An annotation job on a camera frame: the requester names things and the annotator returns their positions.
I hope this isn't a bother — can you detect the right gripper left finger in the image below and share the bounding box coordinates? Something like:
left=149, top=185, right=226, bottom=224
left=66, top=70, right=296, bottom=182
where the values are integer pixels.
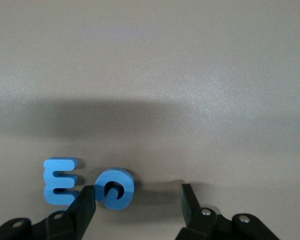
left=0, top=184, right=96, bottom=240

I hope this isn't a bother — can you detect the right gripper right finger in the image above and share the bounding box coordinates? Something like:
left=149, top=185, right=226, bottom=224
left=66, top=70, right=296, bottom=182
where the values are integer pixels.
left=174, top=183, right=281, bottom=240

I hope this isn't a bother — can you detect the blue letter E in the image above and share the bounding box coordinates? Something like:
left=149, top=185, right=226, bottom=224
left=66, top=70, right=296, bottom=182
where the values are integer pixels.
left=43, top=156, right=80, bottom=206

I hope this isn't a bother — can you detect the blue letter G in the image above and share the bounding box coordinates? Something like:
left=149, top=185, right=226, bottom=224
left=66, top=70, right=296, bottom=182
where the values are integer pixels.
left=93, top=167, right=136, bottom=210

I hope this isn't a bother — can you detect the brown table cover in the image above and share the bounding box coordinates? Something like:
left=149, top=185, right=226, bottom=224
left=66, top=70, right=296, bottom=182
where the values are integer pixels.
left=0, top=0, right=300, bottom=240

